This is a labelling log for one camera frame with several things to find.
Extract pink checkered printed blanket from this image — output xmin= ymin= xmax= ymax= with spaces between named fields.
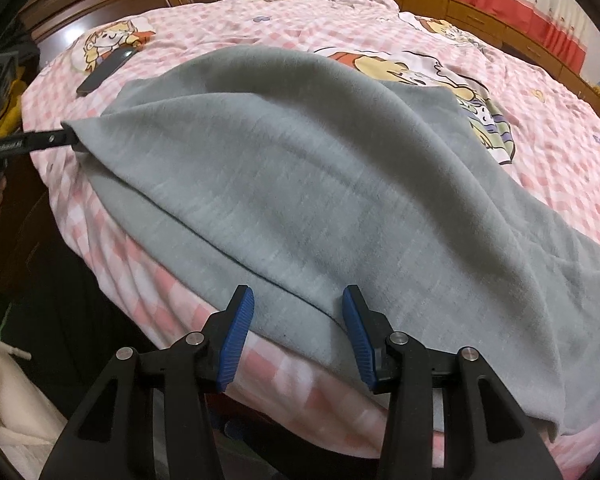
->
xmin=20 ymin=0 xmax=600 ymax=480

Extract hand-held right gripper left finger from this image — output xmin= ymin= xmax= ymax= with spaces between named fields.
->
xmin=40 ymin=285 xmax=255 ymax=480

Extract yellow bag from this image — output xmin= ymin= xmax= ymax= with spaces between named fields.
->
xmin=0 ymin=80 xmax=25 ymax=137

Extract long wooden cabinet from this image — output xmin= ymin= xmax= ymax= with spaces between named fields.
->
xmin=319 ymin=0 xmax=600 ymax=121

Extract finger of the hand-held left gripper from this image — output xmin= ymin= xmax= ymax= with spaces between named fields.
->
xmin=0 ymin=129 xmax=79 ymax=166

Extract grey pants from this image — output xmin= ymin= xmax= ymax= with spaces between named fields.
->
xmin=62 ymin=46 xmax=600 ymax=436

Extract black phone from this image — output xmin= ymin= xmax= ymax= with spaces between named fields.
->
xmin=76 ymin=49 xmax=137 ymax=97

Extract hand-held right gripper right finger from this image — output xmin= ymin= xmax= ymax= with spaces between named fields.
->
xmin=342 ymin=284 xmax=563 ymax=480

